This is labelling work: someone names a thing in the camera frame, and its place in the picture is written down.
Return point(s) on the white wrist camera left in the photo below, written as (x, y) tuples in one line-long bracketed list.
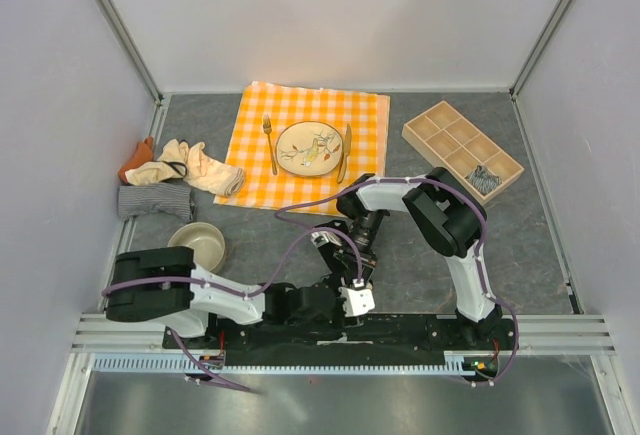
[(358, 300)]

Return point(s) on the white cable duct strip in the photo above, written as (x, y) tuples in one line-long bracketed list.
[(180, 363)]

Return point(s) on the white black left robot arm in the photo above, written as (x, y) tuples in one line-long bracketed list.
[(168, 286)]

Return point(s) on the gold table knife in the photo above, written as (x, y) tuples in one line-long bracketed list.
[(347, 141)]

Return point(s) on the orange checkered tablecloth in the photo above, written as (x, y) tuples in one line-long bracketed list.
[(367, 113)]

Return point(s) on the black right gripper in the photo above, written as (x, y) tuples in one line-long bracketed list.
[(367, 261)]

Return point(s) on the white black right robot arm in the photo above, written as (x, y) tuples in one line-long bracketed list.
[(451, 222)]

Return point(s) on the wooden compartment tray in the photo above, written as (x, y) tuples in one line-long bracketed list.
[(445, 138)]

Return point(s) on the grey striped garment pile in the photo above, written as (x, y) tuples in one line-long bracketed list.
[(173, 199)]

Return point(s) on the left aluminium frame post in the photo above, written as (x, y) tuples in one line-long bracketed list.
[(126, 41)]

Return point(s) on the grey aluminium frame post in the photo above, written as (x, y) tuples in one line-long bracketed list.
[(549, 30)]

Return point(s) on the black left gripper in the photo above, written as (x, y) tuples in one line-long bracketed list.
[(339, 318)]

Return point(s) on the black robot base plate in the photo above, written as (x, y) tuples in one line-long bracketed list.
[(380, 339)]

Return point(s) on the bird pattern ceramic plate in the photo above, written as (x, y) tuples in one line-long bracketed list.
[(309, 149)]

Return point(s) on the grey striped underwear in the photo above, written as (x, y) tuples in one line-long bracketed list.
[(483, 180)]

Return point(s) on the orange cloth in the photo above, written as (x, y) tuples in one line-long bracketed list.
[(143, 153)]

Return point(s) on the gold fork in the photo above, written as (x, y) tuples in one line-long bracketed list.
[(267, 129)]

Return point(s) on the cream cloth garment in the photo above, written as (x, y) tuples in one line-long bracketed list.
[(180, 161)]

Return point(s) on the beige ceramic bowl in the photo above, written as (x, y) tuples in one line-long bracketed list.
[(207, 242)]

